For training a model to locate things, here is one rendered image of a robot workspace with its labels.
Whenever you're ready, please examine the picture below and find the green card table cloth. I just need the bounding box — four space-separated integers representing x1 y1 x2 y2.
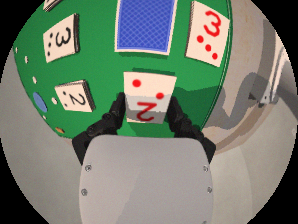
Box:
13 0 228 138

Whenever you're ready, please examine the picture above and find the blue round coaster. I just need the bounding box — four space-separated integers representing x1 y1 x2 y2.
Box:
33 92 47 112

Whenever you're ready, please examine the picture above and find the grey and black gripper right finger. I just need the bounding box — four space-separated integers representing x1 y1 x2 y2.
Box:
166 96 216 165

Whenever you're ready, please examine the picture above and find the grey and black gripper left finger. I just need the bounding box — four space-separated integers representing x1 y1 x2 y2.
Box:
72 92 126 166

